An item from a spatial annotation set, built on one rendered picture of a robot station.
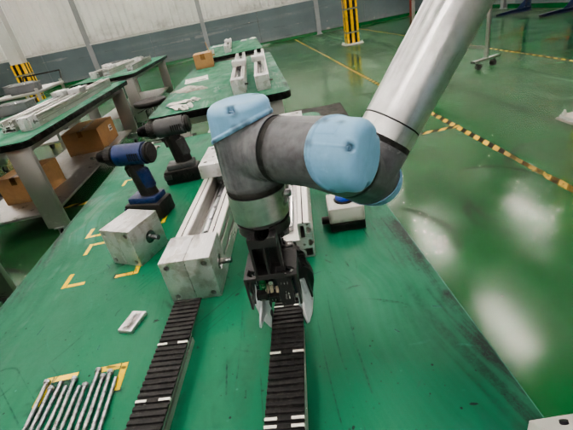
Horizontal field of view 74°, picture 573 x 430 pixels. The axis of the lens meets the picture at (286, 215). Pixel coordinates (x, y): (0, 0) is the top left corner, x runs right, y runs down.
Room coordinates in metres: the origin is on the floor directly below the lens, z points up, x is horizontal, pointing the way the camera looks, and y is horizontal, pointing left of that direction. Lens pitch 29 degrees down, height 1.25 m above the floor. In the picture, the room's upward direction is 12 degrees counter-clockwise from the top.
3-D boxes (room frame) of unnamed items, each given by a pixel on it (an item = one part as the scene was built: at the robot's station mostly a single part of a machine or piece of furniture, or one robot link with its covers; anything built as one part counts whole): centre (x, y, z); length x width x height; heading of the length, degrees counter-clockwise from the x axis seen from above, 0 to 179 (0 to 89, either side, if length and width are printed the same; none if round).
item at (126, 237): (0.81, 0.36, 0.83); 0.11 x 0.10 x 0.10; 62
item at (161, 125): (1.26, 0.35, 0.89); 0.20 x 0.08 x 0.22; 89
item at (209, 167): (1.08, 0.15, 0.87); 0.16 x 0.11 x 0.07; 174
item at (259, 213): (0.44, 0.03, 1.03); 0.08 x 0.08 x 0.05
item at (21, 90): (5.35, 2.90, 0.50); 1.03 x 0.55 x 1.01; 5
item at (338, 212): (0.77, -0.13, 0.81); 0.10 x 0.08 x 0.06; 84
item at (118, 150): (1.04, 0.42, 0.89); 0.20 x 0.08 x 0.22; 72
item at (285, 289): (0.43, 0.03, 0.95); 0.09 x 0.08 x 0.12; 174
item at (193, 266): (0.63, 0.19, 0.83); 0.12 x 0.09 x 0.10; 84
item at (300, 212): (1.06, -0.04, 0.82); 0.80 x 0.10 x 0.09; 174
